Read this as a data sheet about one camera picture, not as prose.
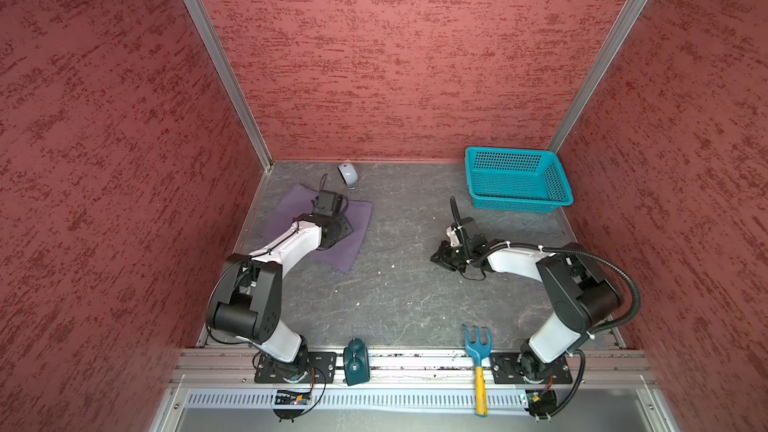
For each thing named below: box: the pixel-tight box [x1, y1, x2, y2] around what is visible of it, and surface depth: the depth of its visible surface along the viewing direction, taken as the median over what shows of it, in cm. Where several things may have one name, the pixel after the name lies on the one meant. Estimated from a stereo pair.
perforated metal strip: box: [184, 392, 526, 409], surface depth 72 cm
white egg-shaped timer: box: [337, 162, 358, 189], surface depth 111 cm
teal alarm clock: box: [343, 337, 371, 386], surface depth 70 cm
